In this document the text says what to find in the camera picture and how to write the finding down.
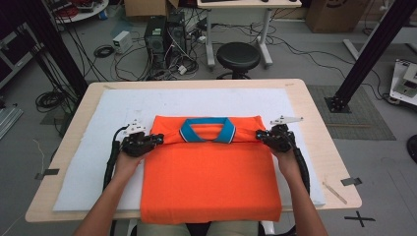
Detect closed cardboard box with logo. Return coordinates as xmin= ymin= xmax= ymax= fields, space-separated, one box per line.
xmin=305 ymin=0 xmax=376 ymax=33

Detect dark metal shelf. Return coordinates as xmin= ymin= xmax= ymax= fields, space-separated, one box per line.
xmin=0 ymin=30 xmax=45 ymax=89

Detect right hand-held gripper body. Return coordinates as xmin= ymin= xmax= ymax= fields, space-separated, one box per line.
xmin=264 ymin=115 xmax=304 ymax=153

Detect black round base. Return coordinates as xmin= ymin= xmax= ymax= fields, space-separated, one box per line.
xmin=406 ymin=134 xmax=417 ymax=165

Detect person's khaki trousers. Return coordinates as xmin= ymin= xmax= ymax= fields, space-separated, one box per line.
xmin=136 ymin=219 xmax=260 ymax=236

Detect thin wooden stick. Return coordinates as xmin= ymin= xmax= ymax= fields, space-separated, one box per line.
xmin=322 ymin=181 xmax=348 ymax=206

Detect small coiled black cable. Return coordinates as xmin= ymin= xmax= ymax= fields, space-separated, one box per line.
xmin=93 ymin=44 xmax=116 ymax=59

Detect grey tape strip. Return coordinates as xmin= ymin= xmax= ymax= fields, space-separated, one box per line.
xmin=340 ymin=176 xmax=363 ymax=187
xmin=34 ymin=168 xmax=60 ymax=181

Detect orange polo shirt blue collar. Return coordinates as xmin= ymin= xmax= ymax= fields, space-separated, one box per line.
xmin=140 ymin=114 xmax=283 ymax=225

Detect grey floor mat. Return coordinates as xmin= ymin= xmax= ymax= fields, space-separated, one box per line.
xmin=307 ymin=84 xmax=397 ymax=142

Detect white power supply box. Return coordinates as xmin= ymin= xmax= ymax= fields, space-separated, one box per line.
xmin=112 ymin=29 xmax=134 ymax=55

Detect light wooden table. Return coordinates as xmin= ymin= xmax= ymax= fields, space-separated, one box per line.
xmin=25 ymin=78 xmax=363 ymax=224

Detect white foam mat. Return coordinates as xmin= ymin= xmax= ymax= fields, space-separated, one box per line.
xmin=52 ymin=88 xmax=327 ymax=212

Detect black computer tower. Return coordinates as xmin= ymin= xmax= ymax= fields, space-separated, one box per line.
xmin=166 ymin=12 xmax=189 ymax=68
xmin=144 ymin=16 xmax=169 ymax=75

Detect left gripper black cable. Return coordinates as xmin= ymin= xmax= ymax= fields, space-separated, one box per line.
xmin=102 ymin=125 xmax=131 ymax=191

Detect open cardboard box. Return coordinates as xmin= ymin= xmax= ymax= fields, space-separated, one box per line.
xmin=123 ymin=0 xmax=180 ymax=18

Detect black metal frame post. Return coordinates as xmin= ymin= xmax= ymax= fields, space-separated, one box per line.
xmin=324 ymin=0 xmax=417 ymax=114
xmin=18 ymin=0 xmax=89 ymax=97

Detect person's right hand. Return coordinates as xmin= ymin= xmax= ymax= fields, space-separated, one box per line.
xmin=271 ymin=144 xmax=303 ymax=180

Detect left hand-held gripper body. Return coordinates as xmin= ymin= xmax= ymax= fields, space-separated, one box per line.
xmin=119 ymin=118 xmax=155 ymax=157

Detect large coiled black cable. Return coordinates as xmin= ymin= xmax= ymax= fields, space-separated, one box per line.
xmin=34 ymin=90 xmax=69 ymax=113

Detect person's left hand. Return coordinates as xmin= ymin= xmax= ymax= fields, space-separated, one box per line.
xmin=112 ymin=148 xmax=147 ymax=180

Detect white round table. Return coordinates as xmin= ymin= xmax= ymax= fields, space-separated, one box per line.
xmin=48 ymin=0 xmax=110 ymax=25

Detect black round stool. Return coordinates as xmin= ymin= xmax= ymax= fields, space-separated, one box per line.
xmin=215 ymin=41 xmax=262 ymax=81

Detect white flat device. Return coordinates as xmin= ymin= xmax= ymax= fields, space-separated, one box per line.
xmin=388 ymin=58 xmax=417 ymax=107

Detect aluminium rails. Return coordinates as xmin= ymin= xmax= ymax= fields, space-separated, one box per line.
xmin=0 ymin=106 xmax=25 ymax=141

